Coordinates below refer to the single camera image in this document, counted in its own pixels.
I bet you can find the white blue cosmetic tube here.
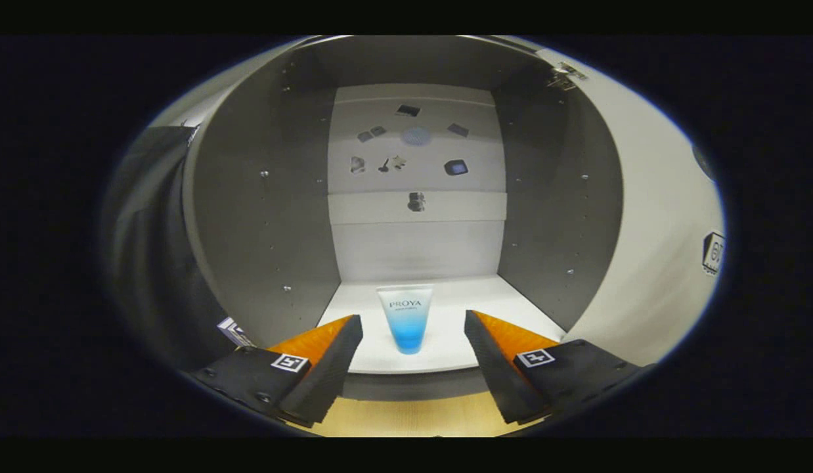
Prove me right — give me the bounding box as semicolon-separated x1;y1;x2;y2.
376;284;435;355

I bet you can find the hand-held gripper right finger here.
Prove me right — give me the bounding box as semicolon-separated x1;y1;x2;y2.
464;310;644;425

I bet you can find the black backdrop cloth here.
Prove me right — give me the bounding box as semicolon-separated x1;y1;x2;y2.
99;125;250;375

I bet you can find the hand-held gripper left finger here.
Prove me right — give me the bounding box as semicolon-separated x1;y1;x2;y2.
191;314;364;428

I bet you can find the metal door hinge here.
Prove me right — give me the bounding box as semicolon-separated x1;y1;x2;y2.
546;61;588;91

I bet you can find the dark grey cabinet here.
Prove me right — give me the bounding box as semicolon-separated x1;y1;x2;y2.
183;35;624;401

